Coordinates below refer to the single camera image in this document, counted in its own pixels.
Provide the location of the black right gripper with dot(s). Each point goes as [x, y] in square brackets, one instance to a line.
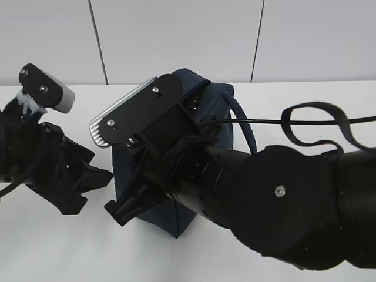
[162, 189]

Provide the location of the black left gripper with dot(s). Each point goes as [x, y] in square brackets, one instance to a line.
[38, 155]

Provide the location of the dark blue lunch bag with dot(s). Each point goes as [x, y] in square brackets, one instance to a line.
[211, 105]

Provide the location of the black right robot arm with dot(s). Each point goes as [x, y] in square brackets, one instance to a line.
[313, 212]

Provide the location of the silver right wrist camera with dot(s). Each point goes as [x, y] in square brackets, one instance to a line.
[137, 110]

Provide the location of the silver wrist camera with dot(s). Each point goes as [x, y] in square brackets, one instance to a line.
[45, 89]
[137, 110]

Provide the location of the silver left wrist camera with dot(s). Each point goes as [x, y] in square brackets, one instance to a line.
[45, 89]

